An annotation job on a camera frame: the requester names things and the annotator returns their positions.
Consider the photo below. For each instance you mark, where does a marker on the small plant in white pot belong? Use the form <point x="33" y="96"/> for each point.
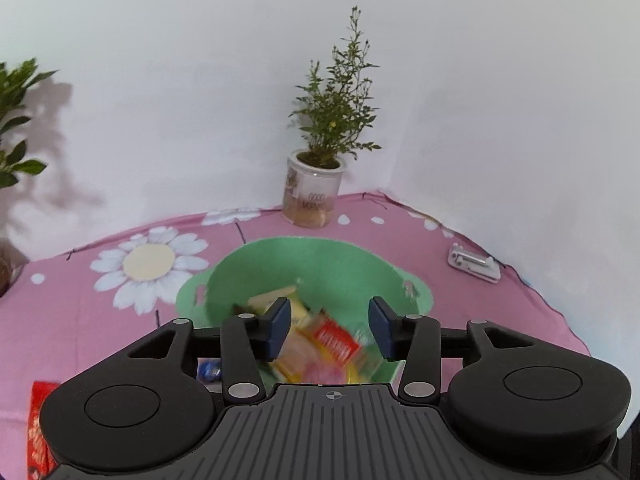
<point x="320" y="180"/>

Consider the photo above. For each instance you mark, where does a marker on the long red snack packet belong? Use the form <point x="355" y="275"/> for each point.
<point x="40" y="420"/>

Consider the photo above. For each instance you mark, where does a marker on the leafy plant in glass vase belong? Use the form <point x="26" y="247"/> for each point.
<point x="15" y="160"/>

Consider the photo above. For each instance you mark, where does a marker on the white folding stand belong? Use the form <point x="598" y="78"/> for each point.
<point x="472" y="262"/>

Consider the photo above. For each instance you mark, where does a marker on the pink floral tablecloth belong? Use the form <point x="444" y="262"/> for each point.
<point x="100" y="330"/>

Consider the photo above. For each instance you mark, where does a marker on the pink snack packet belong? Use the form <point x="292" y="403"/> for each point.
<point x="322" y="372"/>

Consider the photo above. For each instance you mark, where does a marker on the green plastic bowl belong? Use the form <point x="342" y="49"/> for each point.
<point x="310" y="265"/>

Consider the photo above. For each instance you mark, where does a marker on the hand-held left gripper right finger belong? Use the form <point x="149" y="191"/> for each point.
<point x="382" y="330"/>

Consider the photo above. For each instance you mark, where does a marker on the blue foil candy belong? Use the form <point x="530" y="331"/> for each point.
<point x="210" y="371"/>

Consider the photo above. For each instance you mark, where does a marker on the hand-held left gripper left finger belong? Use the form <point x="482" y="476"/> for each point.
<point x="277" y="330"/>

